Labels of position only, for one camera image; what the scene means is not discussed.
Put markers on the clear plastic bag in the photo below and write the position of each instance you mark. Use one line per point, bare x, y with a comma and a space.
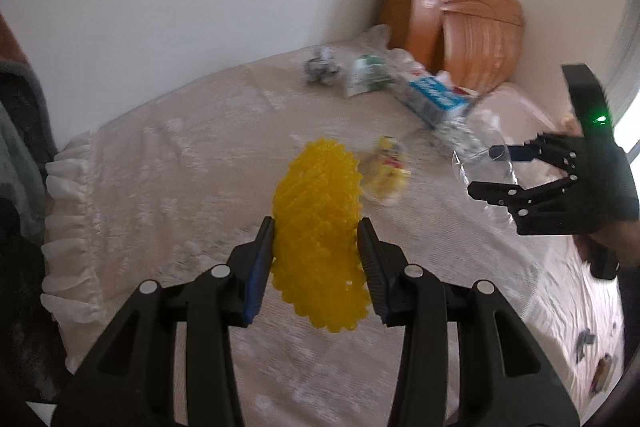
400, 59

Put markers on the blue white milk carton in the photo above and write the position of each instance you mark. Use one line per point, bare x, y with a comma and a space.
435, 99

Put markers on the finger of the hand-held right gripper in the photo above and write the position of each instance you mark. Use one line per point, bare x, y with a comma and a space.
500, 193
520, 153

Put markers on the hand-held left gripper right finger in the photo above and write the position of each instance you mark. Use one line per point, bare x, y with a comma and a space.
372, 267

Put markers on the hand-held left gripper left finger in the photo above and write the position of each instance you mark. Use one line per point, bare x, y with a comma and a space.
257, 277

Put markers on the yellow clear snack wrapper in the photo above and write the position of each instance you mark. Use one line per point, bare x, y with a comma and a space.
385, 172

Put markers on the green white plastic wrapper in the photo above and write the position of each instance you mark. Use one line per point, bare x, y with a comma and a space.
362, 74

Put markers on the person's right hand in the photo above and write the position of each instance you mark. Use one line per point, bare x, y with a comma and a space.
583, 247

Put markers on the pink bed sheet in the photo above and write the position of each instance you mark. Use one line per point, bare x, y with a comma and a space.
565, 302

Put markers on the clear plastic bottle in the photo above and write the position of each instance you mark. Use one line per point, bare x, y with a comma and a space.
465, 142

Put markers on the white pleated curtain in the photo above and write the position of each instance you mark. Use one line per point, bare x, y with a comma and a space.
627, 82

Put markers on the white lace tablecloth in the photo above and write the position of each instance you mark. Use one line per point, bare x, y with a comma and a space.
175, 207

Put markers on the wooden headboard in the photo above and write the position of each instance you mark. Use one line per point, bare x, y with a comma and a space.
475, 42

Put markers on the grey fleece robe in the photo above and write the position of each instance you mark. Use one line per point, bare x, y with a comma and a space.
20, 147

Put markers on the brown fleece cloth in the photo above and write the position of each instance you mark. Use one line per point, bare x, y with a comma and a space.
7, 42

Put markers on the yellow foam fruit net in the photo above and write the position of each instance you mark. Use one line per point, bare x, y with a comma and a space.
320, 207

